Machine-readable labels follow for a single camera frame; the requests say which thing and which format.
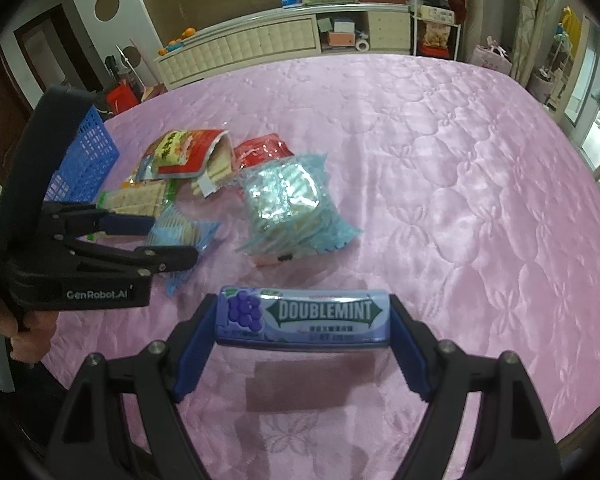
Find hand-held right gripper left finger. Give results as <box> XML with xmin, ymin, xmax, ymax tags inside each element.
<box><xmin>42</xmin><ymin>292</ymin><xmax>221</xmax><ymax>480</ymax></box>

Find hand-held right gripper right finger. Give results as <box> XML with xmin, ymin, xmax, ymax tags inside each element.
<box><xmin>387</xmin><ymin>292</ymin><xmax>568</xmax><ymax>480</ymax></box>

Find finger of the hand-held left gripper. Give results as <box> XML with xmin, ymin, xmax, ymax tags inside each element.
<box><xmin>62</xmin><ymin>236</ymin><xmax>199</xmax><ymax>277</ymax></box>
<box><xmin>55</xmin><ymin>202</ymin><xmax>158</xmax><ymax>239</ymax></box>

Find cream wafer packet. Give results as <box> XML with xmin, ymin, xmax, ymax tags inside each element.
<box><xmin>97</xmin><ymin>180</ymin><xmax>178</xmax><ymax>218</ymax></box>

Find small light blue cracker packet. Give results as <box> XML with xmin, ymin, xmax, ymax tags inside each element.
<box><xmin>147</xmin><ymin>207</ymin><xmax>221</xmax><ymax>297</ymax></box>

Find blue plastic basket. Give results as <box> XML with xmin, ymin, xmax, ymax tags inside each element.
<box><xmin>42</xmin><ymin>106</ymin><xmax>121</xmax><ymax>206</ymax></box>

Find blue chewing gum box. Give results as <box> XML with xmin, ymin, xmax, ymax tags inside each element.
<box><xmin>215</xmin><ymin>285</ymin><xmax>393</xmax><ymax>348</ymax></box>

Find red glossy snack packet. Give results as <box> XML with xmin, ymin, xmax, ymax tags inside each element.
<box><xmin>232</xmin><ymin>133</ymin><xmax>293</xmax><ymax>171</ymax></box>

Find person's left hand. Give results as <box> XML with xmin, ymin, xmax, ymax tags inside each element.
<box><xmin>0</xmin><ymin>290</ymin><xmax>58</xmax><ymax>363</ymax></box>

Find red and green snack packet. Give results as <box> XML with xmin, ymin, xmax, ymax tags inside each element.
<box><xmin>136</xmin><ymin>130</ymin><xmax>231</xmax><ymax>181</ymax></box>

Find large light blue cracker packet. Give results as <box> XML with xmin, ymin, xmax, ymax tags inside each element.
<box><xmin>235</xmin><ymin>151</ymin><xmax>363</xmax><ymax>264</ymax></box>

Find red bucket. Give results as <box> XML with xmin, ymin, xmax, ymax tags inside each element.
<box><xmin>105</xmin><ymin>80</ymin><xmax>142</xmax><ymax>117</ymax></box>

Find pink quilted blanket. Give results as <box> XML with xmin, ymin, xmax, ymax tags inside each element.
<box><xmin>40</xmin><ymin>52</ymin><xmax>600</xmax><ymax>461</ymax></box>

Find brown wooden door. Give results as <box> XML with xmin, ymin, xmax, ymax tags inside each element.
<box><xmin>14</xmin><ymin>4</ymin><xmax>103</xmax><ymax>111</ymax></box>

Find orange fruits on cabinet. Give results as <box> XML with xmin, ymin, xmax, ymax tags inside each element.
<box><xmin>159</xmin><ymin>26</ymin><xmax>199</xmax><ymax>57</ymax></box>

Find cream low cabinet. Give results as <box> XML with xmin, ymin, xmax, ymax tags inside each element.
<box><xmin>152</xmin><ymin>2</ymin><xmax>413</xmax><ymax>92</ymax></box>

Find pink gift bag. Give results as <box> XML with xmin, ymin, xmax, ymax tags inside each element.
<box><xmin>472</xmin><ymin>36</ymin><xmax>513</xmax><ymax>79</ymax></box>

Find white metal rack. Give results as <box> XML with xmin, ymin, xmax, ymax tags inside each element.
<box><xmin>407</xmin><ymin>0</ymin><xmax>468</xmax><ymax>59</ymax></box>

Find yellow hanging cloth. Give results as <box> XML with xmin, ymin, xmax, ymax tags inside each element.
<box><xmin>560</xmin><ymin>5</ymin><xmax>582</xmax><ymax>44</ymax></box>

